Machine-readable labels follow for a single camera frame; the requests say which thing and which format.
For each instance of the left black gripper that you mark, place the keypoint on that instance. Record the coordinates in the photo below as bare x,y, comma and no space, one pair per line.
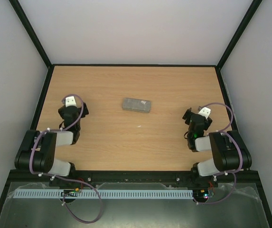
85,110

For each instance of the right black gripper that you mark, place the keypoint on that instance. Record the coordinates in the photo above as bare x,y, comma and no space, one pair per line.
187,115

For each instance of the grey glasses case green lining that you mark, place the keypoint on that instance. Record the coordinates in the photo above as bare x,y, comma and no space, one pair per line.
136,105

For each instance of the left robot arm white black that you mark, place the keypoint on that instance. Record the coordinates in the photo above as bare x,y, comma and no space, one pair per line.
37,151

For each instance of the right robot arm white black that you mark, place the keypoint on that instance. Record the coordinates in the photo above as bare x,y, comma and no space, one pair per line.
229,152

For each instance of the right controller board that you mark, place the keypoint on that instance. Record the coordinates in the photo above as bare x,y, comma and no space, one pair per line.
205,193

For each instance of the controller board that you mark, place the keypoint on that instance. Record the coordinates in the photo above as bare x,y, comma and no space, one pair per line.
205,193
70,192

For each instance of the left controller board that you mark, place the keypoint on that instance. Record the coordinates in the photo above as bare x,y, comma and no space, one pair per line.
70,192

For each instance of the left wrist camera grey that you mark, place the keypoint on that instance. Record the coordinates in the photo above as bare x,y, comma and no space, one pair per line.
70,101

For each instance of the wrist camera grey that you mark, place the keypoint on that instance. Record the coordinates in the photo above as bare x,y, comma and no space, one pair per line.
205,112
70,101

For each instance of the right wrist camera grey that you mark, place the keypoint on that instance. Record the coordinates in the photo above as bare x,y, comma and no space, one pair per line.
205,112

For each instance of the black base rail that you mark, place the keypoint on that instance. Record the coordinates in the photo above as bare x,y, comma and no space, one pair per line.
180,179

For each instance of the light blue slotted cable duct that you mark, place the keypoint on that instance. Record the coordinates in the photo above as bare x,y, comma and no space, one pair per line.
106,194

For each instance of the black aluminium frame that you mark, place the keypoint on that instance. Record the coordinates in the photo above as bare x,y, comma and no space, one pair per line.
35,40

